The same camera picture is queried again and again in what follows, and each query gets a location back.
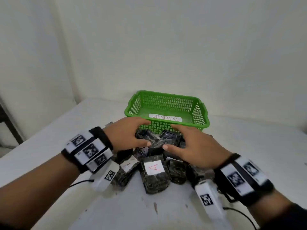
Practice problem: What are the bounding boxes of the person's left hand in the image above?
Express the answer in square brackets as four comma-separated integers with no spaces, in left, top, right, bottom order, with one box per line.
[103,116,152,154]

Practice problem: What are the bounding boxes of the person's right hand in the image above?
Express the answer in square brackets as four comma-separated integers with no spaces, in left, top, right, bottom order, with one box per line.
[162,124,233,169]

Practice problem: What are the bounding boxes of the black labelled package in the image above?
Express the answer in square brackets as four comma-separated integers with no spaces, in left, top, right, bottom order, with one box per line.
[135,129,166,150]

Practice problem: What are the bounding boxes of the black packets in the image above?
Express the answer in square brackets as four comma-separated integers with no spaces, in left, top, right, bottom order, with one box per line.
[111,128,215,195]

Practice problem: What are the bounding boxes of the green plastic basket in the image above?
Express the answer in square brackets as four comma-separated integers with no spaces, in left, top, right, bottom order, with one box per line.
[124,90,210,134]

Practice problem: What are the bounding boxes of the person's left forearm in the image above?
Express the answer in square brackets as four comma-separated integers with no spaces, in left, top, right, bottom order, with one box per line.
[0,153,81,230]

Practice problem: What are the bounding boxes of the person's right forearm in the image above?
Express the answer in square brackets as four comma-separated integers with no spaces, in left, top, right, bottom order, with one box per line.
[247,189,297,229]

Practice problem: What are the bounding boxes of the black wristband with marker tags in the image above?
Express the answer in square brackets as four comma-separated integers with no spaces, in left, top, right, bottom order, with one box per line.
[213,153,275,206]
[61,126,114,175]

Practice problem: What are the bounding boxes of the white paper sign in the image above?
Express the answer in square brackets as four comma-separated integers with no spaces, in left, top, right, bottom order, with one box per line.
[148,113,183,122]

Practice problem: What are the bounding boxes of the black shirt sleeve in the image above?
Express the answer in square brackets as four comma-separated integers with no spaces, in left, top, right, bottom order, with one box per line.
[260,203,307,230]

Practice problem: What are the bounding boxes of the black cable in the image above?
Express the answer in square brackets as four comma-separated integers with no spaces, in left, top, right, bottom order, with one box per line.
[69,179,94,188]
[223,206,258,230]

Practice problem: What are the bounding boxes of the dark wooden frame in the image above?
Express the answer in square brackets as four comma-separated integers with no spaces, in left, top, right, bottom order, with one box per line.
[0,100,24,145]

